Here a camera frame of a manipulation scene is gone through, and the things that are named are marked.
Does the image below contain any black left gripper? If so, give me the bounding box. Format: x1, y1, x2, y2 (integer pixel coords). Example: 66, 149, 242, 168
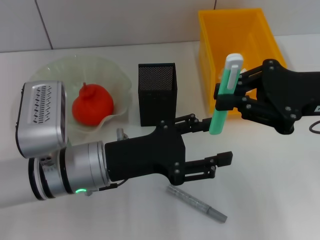
104, 113, 214, 186

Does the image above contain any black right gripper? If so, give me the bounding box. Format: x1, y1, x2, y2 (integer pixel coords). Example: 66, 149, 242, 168
215, 58, 320, 136

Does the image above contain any green highlighter marker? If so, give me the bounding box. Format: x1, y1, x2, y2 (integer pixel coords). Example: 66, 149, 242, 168
208, 53, 244, 136

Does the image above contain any black mesh pen holder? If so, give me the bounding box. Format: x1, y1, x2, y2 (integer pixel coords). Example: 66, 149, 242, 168
137, 62, 177, 127

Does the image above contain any grey marker pen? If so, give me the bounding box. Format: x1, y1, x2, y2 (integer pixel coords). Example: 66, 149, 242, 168
166, 185, 228, 223

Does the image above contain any pale green glass fruit plate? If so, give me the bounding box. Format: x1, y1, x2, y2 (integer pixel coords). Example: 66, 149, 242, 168
29, 55, 133, 135

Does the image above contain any yellow plastic bin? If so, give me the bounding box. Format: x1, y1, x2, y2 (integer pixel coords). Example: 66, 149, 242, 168
198, 8, 288, 117

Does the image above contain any silver left cable connector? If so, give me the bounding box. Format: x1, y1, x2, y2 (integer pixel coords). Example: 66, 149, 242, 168
116, 128, 129, 141

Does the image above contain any thin right gripper cable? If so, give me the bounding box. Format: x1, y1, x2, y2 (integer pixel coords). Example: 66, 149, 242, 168
308, 119, 320, 134

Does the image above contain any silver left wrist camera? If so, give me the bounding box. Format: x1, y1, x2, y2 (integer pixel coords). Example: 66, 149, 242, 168
16, 80, 69, 159

